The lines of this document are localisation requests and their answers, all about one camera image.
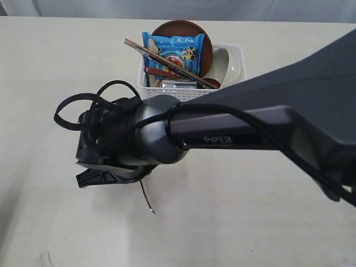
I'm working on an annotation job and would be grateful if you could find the brown wooden spoon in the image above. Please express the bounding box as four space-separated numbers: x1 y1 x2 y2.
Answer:
144 67 221 88

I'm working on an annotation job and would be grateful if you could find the silver metal fork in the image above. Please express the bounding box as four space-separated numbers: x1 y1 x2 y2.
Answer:
140 180 156 215

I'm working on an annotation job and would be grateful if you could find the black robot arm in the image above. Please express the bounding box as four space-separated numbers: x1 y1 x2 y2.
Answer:
76 31 355 205

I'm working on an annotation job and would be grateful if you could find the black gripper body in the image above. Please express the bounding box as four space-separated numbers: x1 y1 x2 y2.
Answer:
75 98 152 179

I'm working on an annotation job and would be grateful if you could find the white ceramic bowl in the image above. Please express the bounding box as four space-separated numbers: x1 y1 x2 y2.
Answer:
204 47 242 88

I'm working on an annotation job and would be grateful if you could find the shiny metal cup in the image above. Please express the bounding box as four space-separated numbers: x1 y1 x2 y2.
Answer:
159 79 197 89

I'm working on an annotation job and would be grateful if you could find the brown wooden chopstick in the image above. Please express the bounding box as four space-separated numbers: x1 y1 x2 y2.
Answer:
123 40 206 84
123 38 217 89

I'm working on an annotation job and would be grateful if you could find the blue chips bag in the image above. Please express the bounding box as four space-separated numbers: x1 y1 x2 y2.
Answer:
142 32 205 76

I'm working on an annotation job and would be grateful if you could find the brown round plate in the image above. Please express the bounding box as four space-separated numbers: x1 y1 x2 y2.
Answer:
152 20 213 77

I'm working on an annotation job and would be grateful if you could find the black cable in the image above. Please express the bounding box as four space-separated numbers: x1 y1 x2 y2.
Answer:
54 80 179 131

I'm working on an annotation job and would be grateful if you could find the white perforated plastic basket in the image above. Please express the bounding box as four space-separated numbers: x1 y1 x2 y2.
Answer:
137 44 247 101

